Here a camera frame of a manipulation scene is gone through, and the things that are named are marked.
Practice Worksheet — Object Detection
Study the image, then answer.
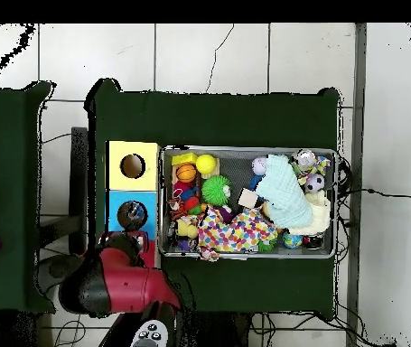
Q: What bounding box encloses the crushed clear plastic bottle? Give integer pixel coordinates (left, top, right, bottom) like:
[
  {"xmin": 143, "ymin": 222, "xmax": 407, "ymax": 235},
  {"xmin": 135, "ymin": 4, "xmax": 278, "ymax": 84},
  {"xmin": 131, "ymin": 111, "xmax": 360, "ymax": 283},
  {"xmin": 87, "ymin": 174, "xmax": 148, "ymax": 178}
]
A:
[{"xmin": 126, "ymin": 202, "xmax": 147, "ymax": 225}]

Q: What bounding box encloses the colourful polka dot cloth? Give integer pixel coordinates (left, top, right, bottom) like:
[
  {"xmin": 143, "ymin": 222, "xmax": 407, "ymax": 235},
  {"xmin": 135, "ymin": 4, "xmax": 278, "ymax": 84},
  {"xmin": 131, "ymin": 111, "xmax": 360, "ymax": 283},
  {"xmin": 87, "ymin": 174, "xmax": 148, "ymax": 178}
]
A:
[{"xmin": 195, "ymin": 206, "xmax": 279, "ymax": 254}]

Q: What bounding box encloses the plain wooden block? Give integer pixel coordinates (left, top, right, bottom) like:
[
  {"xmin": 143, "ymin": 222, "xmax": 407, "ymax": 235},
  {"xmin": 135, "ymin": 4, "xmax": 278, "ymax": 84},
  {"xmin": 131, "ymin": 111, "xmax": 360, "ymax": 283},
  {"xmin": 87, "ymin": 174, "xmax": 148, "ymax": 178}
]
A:
[{"xmin": 238, "ymin": 187, "xmax": 260, "ymax": 210}]

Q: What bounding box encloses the mint green cloth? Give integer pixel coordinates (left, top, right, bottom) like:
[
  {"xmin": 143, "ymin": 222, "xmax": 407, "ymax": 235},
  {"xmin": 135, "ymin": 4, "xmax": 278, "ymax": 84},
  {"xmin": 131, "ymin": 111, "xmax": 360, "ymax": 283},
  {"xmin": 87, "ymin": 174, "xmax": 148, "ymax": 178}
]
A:
[{"xmin": 254, "ymin": 154, "xmax": 313, "ymax": 230}]

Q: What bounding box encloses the cream knitted cloth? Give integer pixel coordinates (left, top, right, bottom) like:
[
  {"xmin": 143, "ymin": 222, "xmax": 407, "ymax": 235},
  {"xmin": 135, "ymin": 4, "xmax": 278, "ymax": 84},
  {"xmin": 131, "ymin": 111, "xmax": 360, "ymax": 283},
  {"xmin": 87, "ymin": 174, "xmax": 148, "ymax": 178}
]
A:
[{"xmin": 287, "ymin": 189, "xmax": 332, "ymax": 237}]

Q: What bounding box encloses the wooden box with three holes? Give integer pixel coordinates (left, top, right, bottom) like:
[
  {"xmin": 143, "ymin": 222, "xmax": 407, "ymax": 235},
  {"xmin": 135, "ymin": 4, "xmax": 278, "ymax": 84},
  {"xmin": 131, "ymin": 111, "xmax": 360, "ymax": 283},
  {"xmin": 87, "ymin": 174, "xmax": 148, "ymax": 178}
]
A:
[{"xmin": 103, "ymin": 140, "xmax": 162, "ymax": 270}]

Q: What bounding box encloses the silver mesh bin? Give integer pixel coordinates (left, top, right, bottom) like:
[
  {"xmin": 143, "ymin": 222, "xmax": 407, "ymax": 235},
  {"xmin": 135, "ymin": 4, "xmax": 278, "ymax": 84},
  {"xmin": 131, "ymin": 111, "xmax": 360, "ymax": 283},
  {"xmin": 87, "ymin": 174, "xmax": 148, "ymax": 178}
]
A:
[{"xmin": 157, "ymin": 145, "xmax": 338, "ymax": 260}]

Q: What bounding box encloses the orange basketball toy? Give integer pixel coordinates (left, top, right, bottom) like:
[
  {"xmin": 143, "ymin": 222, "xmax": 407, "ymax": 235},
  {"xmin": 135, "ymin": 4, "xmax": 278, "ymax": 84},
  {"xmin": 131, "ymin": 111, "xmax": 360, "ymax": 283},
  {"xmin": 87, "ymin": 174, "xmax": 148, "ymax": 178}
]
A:
[{"xmin": 174, "ymin": 163, "xmax": 198, "ymax": 184}]

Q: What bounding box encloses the large green spiky ball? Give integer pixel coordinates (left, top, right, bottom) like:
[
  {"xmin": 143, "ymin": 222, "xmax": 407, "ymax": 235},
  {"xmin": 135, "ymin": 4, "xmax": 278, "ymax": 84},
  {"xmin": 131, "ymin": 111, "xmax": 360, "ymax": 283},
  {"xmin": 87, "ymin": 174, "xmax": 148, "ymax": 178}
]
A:
[{"xmin": 201, "ymin": 174, "xmax": 232, "ymax": 207}]

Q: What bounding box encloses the white baseball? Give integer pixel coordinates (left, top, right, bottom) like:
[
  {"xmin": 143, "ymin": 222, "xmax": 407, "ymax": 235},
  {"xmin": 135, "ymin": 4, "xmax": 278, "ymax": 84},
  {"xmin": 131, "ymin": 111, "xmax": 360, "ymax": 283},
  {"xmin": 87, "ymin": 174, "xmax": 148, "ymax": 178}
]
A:
[{"xmin": 250, "ymin": 155, "xmax": 268, "ymax": 176}]

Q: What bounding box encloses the dark green tablecloth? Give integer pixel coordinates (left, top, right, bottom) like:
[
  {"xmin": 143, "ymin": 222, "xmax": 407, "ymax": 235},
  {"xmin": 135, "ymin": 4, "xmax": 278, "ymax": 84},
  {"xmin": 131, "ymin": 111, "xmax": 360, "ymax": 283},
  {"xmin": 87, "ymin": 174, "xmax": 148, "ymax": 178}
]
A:
[
  {"xmin": 0, "ymin": 80, "xmax": 56, "ymax": 314},
  {"xmin": 84, "ymin": 78, "xmax": 341, "ymax": 321}
]

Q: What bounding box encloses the globe print ball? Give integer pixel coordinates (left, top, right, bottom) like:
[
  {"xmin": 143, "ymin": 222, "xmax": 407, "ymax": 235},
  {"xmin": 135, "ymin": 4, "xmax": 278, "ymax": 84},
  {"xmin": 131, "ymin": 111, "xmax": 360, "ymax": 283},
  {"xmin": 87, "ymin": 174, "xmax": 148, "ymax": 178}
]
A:
[{"xmin": 283, "ymin": 232, "xmax": 304, "ymax": 249}]

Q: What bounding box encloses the small soccer ball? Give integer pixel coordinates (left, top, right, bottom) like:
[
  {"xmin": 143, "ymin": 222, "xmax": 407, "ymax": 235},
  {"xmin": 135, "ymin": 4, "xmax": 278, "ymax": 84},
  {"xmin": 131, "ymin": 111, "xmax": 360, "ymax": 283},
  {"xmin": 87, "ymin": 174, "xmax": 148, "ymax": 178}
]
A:
[{"xmin": 304, "ymin": 173, "xmax": 326, "ymax": 192}]

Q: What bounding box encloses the crushed silver can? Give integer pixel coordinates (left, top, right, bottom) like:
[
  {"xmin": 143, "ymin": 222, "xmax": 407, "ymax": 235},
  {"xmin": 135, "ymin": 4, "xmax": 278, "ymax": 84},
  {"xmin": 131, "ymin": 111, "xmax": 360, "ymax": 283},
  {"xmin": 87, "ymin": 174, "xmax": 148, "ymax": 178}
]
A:
[{"xmin": 293, "ymin": 148, "xmax": 318, "ymax": 170}]

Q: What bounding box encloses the black floor cable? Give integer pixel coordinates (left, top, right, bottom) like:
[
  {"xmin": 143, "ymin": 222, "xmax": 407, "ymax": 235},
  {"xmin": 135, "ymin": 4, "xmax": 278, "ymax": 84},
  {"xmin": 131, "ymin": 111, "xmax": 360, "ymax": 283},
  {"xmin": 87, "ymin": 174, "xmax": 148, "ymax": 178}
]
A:
[{"xmin": 336, "ymin": 186, "xmax": 411, "ymax": 200}]

